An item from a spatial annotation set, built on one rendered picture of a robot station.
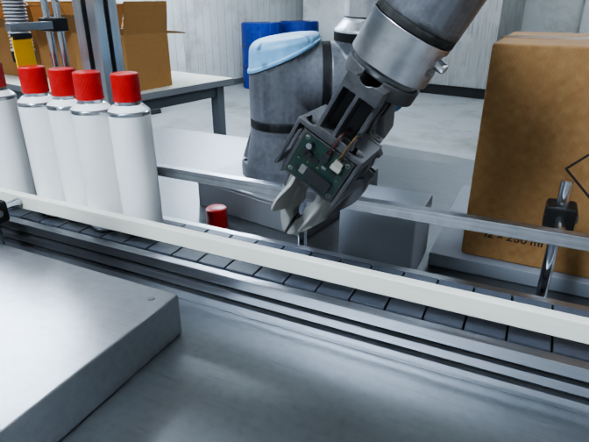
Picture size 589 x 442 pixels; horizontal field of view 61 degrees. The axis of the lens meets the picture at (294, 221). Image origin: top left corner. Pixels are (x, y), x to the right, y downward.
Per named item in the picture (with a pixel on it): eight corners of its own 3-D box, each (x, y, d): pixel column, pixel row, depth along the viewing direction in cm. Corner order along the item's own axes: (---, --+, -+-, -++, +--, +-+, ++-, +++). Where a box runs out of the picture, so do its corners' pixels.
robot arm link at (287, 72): (251, 107, 91) (248, 27, 85) (324, 107, 91) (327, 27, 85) (246, 125, 80) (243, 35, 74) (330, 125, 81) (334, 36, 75)
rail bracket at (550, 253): (519, 339, 54) (550, 196, 48) (523, 305, 60) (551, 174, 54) (552, 347, 53) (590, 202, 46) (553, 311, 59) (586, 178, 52)
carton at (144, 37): (53, 89, 233) (35, 1, 218) (136, 75, 273) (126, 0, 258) (115, 97, 213) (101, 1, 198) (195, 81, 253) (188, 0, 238)
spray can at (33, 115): (33, 216, 72) (-1, 67, 64) (53, 203, 77) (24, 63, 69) (67, 217, 72) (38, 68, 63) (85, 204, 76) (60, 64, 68)
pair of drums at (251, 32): (234, 87, 717) (230, 21, 681) (288, 77, 804) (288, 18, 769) (273, 92, 675) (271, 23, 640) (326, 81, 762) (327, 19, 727)
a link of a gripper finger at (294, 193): (244, 230, 54) (282, 164, 49) (270, 210, 59) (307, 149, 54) (266, 247, 54) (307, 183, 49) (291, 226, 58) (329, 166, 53)
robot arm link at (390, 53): (389, 1, 46) (464, 51, 45) (363, 46, 48) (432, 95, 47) (363, 2, 40) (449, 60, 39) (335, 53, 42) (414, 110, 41)
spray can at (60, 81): (66, 212, 73) (37, 67, 65) (102, 206, 76) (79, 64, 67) (70, 225, 69) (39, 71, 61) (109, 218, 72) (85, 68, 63)
